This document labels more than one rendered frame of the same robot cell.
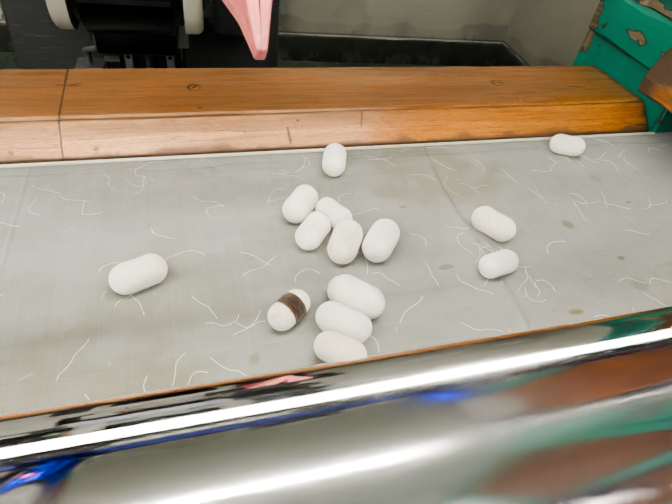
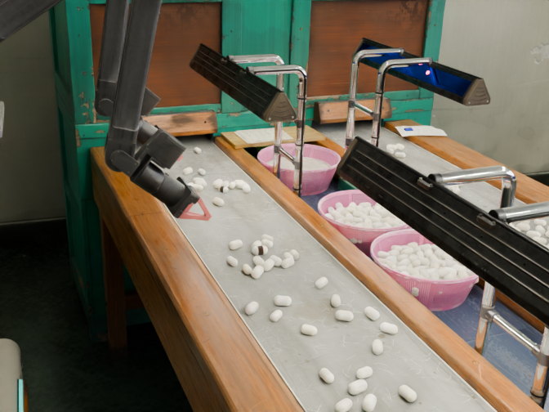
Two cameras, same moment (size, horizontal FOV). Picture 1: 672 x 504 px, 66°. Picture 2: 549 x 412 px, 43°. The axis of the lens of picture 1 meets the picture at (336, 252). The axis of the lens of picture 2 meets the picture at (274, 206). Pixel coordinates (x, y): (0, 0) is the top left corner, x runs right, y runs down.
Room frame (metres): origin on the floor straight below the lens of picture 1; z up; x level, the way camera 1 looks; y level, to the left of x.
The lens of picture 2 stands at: (0.10, 1.90, 1.50)
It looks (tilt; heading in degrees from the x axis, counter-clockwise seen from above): 23 degrees down; 268
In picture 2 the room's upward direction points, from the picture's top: 2 degrees clockwise
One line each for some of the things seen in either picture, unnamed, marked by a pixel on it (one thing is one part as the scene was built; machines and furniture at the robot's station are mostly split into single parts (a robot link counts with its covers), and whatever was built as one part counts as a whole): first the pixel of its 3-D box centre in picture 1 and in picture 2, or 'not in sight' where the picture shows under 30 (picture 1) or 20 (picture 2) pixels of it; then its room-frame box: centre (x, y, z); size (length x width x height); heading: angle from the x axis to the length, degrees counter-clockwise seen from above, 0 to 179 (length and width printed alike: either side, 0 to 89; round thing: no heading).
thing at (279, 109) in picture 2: not in sight; (235, 77); (0.17, 0.03, 1.08); 0.62 x 0.08 x 0.07; 112
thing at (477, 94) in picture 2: not in sight; (413, 67); (-0.35, -0.18, 1.08); 0.62 x 0.08 x 0.07; 112
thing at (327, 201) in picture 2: not in sight; (366, 224); (-0.19, 0.18, 0.72); 0.27 x 0.27 x 0.10
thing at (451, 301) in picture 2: not in sight; (425, 270); (-0.30, 0.44, 0.72); 0.27 x 0.27 x 0.10
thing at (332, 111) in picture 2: not in sight; (353, 109); (-0.24, -0.61, 0.83); 0.30 x 0.06 x 0.07; 22
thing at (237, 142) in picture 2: not in sight; (273, 136); (0.06, -0.43, 0.77); 0.33 x 0.15 x 0.01; 22
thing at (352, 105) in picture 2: not in sight; (386, 127); (-0.28, -0.14, 0.90); 0.20 x 0.19 x 0.45; 112
